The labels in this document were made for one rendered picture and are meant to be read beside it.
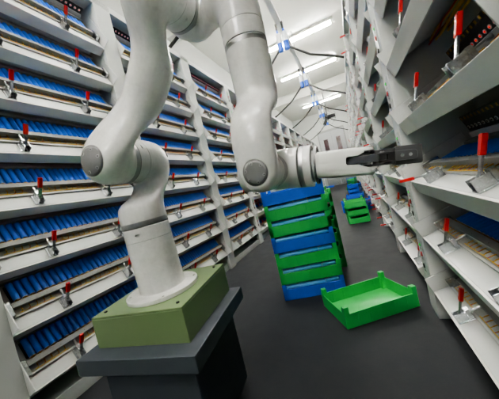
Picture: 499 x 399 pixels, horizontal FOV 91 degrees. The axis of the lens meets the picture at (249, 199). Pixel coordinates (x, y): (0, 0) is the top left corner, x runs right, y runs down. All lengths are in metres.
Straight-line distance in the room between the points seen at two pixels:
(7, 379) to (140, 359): 0.53
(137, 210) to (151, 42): 0.38
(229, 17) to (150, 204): 0.45
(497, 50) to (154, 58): 0.58
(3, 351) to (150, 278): 0.53
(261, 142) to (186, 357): 0.45
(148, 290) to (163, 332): 0.12
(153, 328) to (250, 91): 0.56
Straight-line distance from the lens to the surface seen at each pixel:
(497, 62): 0.44
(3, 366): 1.11
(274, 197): 1.19
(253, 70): 0.53
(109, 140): 0.65
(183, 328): 0.62
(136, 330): 0.69
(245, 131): 0.44
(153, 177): 0.73
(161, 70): 0.67
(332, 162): 0.46
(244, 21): 0.57
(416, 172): 0.98
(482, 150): 0.54
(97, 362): 0.75
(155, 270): 0.68
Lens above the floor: 0.57
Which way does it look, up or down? 2 degrees down
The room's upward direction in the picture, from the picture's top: 13 degrees counter-clockwise
